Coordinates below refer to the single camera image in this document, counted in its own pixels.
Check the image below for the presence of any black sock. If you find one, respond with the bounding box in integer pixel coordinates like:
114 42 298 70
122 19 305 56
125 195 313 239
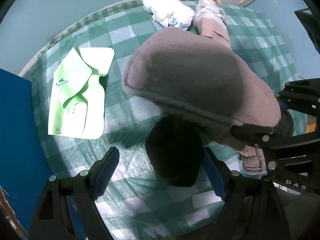
145 115 204 187

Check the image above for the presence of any grey-brown fleece pouch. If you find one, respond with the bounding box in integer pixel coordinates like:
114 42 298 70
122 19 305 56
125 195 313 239
121 27 281 175

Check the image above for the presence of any light green cloth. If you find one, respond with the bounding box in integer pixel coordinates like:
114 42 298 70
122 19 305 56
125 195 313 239
48 47 115 139

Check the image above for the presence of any blue cardboard box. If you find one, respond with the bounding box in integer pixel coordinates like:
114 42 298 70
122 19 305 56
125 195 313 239
1 70 65 231

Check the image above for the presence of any beige crumpled cloth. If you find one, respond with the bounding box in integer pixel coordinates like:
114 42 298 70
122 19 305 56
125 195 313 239
193 0 231 48

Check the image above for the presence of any white rolled sock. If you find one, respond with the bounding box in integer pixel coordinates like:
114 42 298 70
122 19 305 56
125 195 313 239
141 0 195 30

